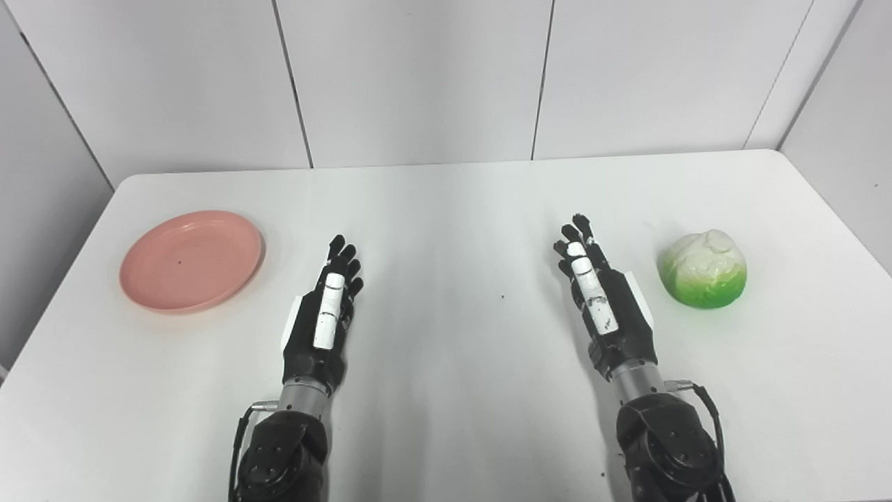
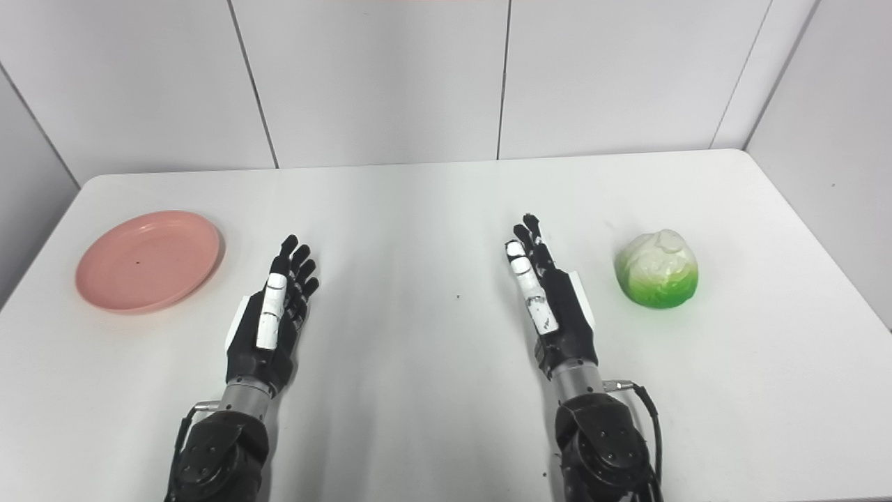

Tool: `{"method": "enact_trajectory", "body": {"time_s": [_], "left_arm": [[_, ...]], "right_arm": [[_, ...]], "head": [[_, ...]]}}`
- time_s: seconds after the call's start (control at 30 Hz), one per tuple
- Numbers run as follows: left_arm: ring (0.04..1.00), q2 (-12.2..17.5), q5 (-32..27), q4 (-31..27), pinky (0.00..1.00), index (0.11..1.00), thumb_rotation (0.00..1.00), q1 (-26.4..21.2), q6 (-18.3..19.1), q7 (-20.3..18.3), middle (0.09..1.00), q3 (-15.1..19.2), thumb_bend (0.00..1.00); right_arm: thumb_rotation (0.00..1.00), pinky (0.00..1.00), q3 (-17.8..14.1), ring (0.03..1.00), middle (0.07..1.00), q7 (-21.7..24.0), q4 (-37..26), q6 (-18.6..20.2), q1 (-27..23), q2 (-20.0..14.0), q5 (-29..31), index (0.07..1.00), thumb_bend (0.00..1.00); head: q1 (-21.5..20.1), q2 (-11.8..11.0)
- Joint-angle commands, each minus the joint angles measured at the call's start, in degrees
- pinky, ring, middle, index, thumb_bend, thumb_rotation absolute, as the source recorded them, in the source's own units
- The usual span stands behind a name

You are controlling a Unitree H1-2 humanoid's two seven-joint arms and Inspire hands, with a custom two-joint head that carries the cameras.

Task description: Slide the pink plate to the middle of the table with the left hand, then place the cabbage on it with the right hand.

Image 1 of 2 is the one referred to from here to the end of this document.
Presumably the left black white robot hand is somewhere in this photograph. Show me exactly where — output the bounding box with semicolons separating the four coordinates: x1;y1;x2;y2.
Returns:
280;235;364;398

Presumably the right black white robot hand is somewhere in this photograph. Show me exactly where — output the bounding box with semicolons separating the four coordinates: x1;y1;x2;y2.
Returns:
553;214;660;383

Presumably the green white cabbage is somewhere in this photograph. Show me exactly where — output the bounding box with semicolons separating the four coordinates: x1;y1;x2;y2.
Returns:
657;229;748;310

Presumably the pink round plate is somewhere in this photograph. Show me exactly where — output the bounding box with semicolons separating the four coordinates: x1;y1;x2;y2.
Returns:
118;210;266;315

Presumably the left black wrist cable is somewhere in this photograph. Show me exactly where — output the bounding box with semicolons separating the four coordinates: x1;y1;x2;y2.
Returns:
228;400;282;502

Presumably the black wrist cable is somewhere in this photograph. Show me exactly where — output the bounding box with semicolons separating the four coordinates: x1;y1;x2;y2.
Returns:
666;379;729;482
228;400;282;502

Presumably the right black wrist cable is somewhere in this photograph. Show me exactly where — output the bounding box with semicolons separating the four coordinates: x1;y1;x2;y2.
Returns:
666;379;729;482

